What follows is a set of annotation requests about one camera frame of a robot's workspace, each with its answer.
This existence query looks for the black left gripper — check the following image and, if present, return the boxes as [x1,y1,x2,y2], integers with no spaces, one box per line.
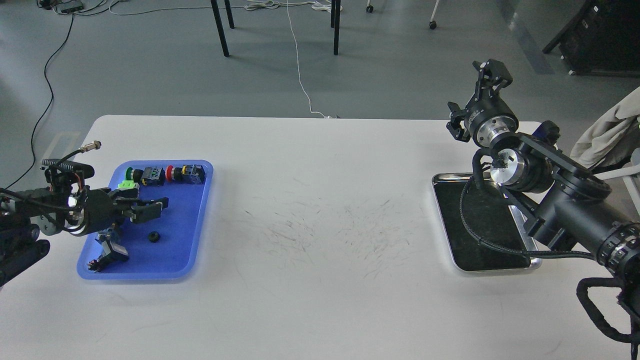
[66,187,169,236]

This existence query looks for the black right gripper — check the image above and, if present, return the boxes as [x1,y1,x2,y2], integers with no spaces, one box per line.
[446,59,519,148]

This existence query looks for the small black gear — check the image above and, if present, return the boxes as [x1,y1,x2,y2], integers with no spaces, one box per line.
[147,231,161,244]

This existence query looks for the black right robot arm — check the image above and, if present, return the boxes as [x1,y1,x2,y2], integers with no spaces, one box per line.
[446,59,640,358]

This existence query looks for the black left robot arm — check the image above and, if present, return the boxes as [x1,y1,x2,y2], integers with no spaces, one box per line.
[0,140,169,285]

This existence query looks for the blue plastic tray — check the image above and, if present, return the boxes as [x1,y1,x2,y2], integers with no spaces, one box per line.
[76,159,215,281]

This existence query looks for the silver metal tray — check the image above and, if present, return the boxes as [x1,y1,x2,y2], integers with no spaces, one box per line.
[431,173,542,275]

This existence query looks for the green white indicator button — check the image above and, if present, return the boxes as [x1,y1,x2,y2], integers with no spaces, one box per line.
[118,180,140,191]

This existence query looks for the red emergency stop button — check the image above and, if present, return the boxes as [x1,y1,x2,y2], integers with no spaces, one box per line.
[166,165,183,183]

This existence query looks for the yellow mushroom push button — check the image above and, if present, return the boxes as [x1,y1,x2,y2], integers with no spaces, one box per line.
[94,224,122,244]

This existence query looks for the beige cloth on chair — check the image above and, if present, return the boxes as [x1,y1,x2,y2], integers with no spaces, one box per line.
[570,88,640,169]

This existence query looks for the black cabinet on floor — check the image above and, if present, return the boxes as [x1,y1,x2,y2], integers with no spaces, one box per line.
[542,0,640,78]

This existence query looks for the black table legs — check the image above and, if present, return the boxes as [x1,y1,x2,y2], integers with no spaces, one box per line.
[210,0,342,58]

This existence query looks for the green push button switch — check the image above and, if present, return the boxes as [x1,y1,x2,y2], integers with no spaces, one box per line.
[124,166,166,186]

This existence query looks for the white cable on floor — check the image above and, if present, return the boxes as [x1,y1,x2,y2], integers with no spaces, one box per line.
[243,0,344,120]

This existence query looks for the black cable on floor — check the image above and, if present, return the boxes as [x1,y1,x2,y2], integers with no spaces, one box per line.
[0,0,121,191]

